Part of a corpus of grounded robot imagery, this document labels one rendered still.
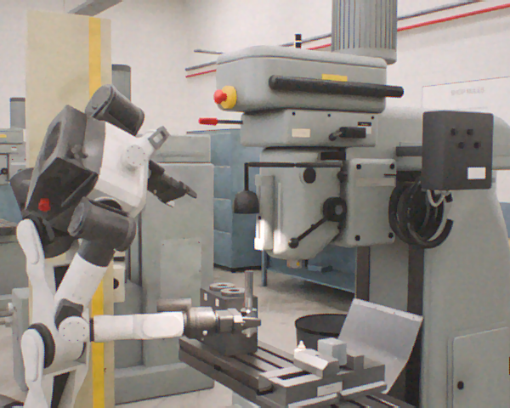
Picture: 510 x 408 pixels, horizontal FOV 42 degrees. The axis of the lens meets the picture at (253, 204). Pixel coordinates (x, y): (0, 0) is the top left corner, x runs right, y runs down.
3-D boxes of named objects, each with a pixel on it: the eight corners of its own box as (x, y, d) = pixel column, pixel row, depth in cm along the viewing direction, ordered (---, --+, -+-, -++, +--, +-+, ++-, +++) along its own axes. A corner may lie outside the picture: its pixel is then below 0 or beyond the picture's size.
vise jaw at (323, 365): (322, 378, 172) (322, 363, 172) (292, 365, 182) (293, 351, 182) (339, 374, 176) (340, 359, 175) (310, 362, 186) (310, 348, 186)
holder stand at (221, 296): (224, 356, 214) (224, 295, 213) (199, 340, 234) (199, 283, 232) (257, 352, 219) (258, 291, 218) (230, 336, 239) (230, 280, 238)
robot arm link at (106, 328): (133, 346, 182) (59, 352, 177) (130, 328, 191) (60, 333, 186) (133, 311, 178) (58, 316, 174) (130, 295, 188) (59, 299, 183)
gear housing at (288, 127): (286, 145, 176) (286, 107, 175) (238, 146, 196) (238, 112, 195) (380, 147, 193) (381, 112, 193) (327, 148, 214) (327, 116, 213)
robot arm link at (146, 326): (183, 337, 182) (133, 340, 179) (178, 334, 191) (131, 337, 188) (182, 312, 183) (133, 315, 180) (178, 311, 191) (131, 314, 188)
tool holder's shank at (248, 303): (255, 310, 191) (256, 271, 191) (244, 310, 191) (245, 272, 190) (252, 308, 194) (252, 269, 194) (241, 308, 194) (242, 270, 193)
